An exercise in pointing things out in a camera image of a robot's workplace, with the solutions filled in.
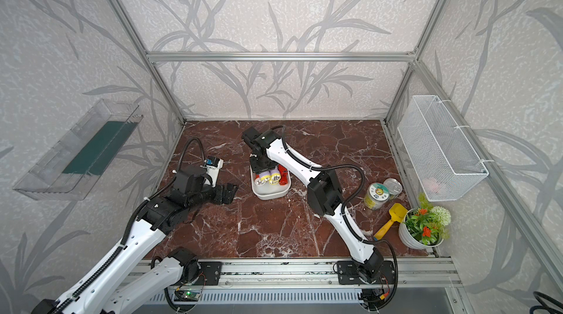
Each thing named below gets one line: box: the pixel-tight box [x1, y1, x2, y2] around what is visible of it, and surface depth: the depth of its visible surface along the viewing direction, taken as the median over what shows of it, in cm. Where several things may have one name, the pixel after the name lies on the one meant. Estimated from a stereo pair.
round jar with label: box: [363, 182, 390, 211], surface depth 86 cm
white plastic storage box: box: [249, 165, 292, 201], surface depth 94 cm
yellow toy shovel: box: [373, 203, 409, 241], surface depth 86 cm
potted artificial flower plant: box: [398, 192, 452, 251], surface depth 72 cm
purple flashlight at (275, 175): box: [270, 168, 282, 182], surface depth 92 cm
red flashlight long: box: [277, 164, 289, 186], surface depth 95 cm
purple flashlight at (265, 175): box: [258, 170, 272, 182], surface depth 88 cm
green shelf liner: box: [62, 121, 139, 176], surface depth 67 cm
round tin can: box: [383, 177, 404, 201], surface depth 91 cm
